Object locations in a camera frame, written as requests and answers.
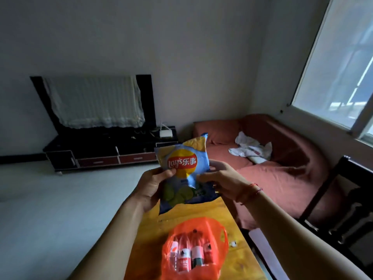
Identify red string bracelet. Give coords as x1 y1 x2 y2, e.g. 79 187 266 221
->
236 183 263 206

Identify white lace cover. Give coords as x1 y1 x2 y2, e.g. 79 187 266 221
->
43 76 145 129

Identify person's left forearm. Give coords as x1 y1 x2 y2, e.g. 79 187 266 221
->
67 195 146 280

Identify white router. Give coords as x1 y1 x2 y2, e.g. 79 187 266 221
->
159 122 173 139

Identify sofa with red cover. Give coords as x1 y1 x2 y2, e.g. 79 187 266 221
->
193 114 344 231

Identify orange plastic bag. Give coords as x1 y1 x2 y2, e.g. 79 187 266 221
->
159 217 229 280

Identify person's right hand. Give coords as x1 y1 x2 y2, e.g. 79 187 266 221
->
197 159 254 203

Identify yellow wooden table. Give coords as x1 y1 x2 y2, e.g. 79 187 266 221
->
124 196 267 280

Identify barred living room window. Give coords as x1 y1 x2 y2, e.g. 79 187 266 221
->
287 0 373 146

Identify person's right forearm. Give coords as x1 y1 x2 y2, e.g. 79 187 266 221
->
244 191 371 280

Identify person's left hand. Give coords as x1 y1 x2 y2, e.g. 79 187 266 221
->
132 167 177 213

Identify blue Lay's chips bag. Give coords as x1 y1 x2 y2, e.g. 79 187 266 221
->
153 133 219 215

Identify green cap water bottle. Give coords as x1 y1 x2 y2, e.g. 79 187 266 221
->
191 229 204 269

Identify dark wooden chair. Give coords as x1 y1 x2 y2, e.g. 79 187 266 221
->
249 156 373 280

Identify black television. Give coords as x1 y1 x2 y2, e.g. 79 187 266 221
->
30 74 157 136

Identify white crumpled clothes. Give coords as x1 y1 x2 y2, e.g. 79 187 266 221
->
228 131 273 165

